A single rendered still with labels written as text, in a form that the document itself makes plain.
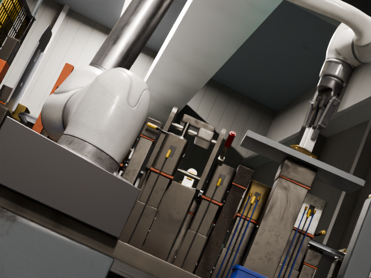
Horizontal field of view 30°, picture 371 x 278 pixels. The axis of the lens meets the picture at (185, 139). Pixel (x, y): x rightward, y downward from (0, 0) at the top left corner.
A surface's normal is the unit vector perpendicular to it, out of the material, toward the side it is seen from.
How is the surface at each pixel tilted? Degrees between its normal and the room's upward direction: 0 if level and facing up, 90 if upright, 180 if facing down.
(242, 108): 90
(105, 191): 90
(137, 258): 90
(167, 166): 90
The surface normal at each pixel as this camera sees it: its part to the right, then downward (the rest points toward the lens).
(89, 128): -0.11, -0.25
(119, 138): 0.68, 0.16
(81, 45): 0.20, -0.17
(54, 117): -0.82, -0.04
